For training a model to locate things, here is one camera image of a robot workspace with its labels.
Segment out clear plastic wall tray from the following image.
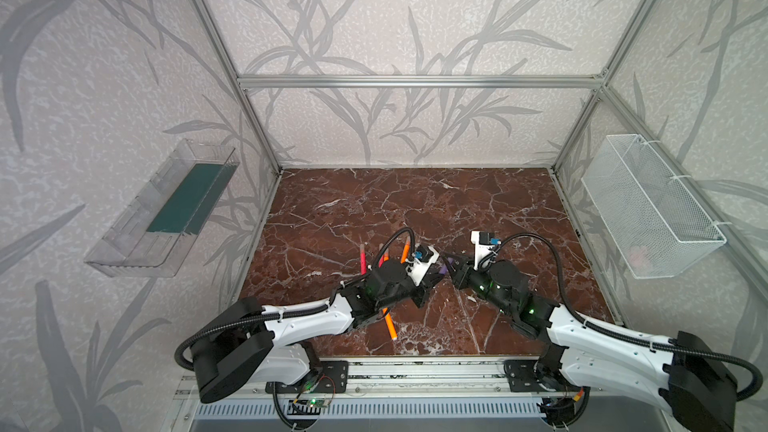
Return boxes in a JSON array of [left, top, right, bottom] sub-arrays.
[[85, 139, 240, 278]]

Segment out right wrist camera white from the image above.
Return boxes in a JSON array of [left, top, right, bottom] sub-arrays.
[[471, 231, 502, 271]]

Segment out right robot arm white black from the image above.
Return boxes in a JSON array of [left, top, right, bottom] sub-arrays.
[[445, 255, 763, 431]]

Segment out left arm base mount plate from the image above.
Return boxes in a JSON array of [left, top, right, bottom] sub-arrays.
[[265, 360, 350, 395]]

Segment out white wire mesh basket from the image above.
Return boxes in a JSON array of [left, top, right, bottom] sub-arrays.
[[582, 134, 727, 280]]

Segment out orange marker diagonal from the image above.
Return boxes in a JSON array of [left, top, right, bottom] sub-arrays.
[[382, 309, 398, 341]]

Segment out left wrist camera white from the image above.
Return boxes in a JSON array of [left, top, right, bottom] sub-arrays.
[[406, 244, 439, 286]]

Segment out orange marker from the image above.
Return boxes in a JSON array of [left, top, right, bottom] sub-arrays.
[[400, 238, 412, 264]]

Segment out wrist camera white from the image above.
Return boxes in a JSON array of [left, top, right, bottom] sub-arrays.
[[406, 244, 439, 286], [471, 231, 502, 271]]

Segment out aluminium front rail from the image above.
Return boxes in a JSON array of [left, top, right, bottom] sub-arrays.
[[173, 356, 679, 400]]

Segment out green circuit board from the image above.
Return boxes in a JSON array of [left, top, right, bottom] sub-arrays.
[[291, 397, 333, 414]]

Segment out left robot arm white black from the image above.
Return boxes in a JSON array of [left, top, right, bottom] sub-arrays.
[[174, 250, 443, 404]]

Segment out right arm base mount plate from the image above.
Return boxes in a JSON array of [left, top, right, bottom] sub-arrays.
[[503, 357, 581, 395]]

